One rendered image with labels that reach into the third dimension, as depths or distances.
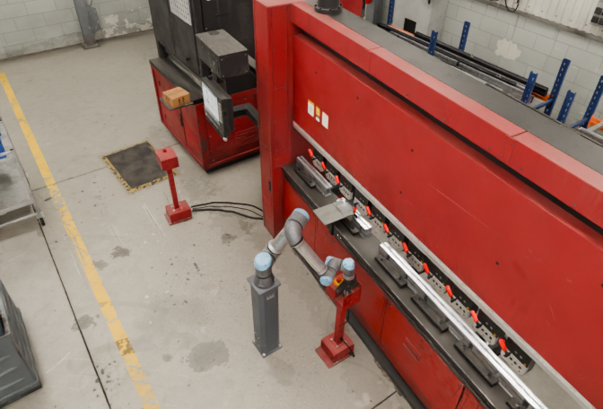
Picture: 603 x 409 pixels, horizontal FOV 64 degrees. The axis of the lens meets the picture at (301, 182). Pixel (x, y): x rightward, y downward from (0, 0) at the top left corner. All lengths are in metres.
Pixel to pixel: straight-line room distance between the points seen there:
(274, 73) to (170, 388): 2.50
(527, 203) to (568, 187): 0.24
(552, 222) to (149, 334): 3.17
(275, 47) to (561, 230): 2.37
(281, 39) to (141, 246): 2.48
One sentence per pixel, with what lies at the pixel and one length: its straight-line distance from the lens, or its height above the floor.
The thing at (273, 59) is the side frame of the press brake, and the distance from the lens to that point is 3.77.
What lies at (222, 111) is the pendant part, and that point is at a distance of 3.92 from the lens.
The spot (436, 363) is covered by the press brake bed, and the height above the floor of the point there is 0.70.
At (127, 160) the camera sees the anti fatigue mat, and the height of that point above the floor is 0.02.
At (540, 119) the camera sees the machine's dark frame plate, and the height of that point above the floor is 2.30.
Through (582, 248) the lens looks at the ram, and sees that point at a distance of 2.28.
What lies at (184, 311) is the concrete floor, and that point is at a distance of 4.37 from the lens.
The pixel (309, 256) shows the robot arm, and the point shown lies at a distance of 3.05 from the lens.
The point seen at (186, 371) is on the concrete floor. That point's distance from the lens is 4.04.
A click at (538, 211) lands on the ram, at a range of 2.33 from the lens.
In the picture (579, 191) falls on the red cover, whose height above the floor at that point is 2.25.
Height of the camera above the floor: 3.41
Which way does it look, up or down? 38 degrees down
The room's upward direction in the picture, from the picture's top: 1 degrees clockwise
